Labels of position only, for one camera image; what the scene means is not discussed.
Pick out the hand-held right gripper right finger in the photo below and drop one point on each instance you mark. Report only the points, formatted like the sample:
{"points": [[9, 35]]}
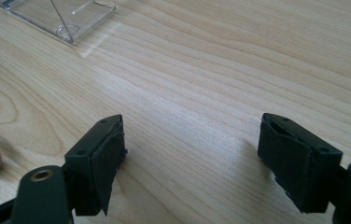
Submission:
{"points": [[295, 168]]}

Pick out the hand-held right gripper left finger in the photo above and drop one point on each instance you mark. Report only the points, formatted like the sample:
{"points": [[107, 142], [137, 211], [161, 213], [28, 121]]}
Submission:
{"points": [[99, 161]]}

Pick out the clear acrylic divided organizer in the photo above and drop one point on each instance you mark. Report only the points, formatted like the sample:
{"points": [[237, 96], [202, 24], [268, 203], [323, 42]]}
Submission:
{"points": [[61, 15]]}

